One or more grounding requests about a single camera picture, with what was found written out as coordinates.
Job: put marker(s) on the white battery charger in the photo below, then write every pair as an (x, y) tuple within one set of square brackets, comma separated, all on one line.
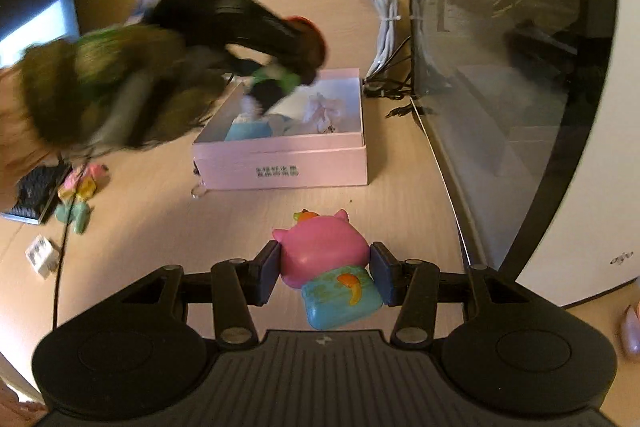
[(42, 254)]

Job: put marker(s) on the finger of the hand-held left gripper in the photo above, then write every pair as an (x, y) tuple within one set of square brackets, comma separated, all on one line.
[(265, 19), (270, 57)]

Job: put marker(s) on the pink blurred object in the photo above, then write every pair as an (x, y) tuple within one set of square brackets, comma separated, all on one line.
[(631, 327)]

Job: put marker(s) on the pink pig toy blue pillow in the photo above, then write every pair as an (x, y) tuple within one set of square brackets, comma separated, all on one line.
[(322, 252)]

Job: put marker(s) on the pale pink toy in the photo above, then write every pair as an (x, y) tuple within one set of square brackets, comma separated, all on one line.
[(324, 109)]

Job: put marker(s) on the light blue toy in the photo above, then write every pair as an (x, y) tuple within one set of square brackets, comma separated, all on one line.
[(247, 129)]

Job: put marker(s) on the large monitor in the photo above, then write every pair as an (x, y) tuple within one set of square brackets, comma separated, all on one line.
[(505, 72)]

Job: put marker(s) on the brown oval plush toy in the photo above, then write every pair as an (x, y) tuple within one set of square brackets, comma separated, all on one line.
[(307, 44)]

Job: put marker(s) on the person's right forearm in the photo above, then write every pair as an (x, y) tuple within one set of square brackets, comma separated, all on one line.
[(15, 407)]

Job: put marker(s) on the pastel yellow small toy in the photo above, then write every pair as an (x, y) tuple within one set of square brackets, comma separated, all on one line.
[(77, 191)]

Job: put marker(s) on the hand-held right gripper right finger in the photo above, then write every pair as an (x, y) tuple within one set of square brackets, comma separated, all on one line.
[(382, 279)]

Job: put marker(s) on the person's left forearm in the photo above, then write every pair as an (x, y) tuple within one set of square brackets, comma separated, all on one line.
[(20, 142)]

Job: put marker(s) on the green black knit toy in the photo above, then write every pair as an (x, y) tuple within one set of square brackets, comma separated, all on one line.
[(275, 83)]

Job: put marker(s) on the pastel pink small toy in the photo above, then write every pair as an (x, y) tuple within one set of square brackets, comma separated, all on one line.
[(90, 172)]

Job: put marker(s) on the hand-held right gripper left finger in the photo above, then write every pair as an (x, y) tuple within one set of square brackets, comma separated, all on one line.
[(267, 277)]

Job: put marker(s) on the person's left hand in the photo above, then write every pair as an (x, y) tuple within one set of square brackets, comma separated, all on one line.
[(105, 82)]

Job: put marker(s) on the pink cardboard box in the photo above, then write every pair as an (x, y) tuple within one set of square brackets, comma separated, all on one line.
[(280, 162)]

